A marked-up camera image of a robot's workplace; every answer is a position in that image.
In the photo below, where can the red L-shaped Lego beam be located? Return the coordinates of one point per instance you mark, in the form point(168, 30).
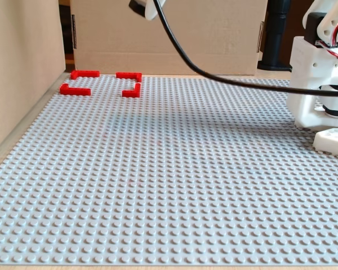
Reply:
point(86, 74)
point(131, 93)
point(76, 91)
point(128, 75)

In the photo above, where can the beige cardboard panel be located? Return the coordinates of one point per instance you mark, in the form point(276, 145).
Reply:
point(22, 70)

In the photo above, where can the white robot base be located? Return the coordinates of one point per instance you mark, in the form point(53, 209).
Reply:
point(332, 140)

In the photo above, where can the brown cardboard box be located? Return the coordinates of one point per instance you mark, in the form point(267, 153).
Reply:
point(171, 42)

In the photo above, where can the grey Lego baseplate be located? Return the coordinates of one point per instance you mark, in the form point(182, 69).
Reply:
point(157, 182)

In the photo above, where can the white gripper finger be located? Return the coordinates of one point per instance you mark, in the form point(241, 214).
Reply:
point(149, 11)

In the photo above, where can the black stand pole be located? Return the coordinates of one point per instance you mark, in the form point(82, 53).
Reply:
point(276, 42)

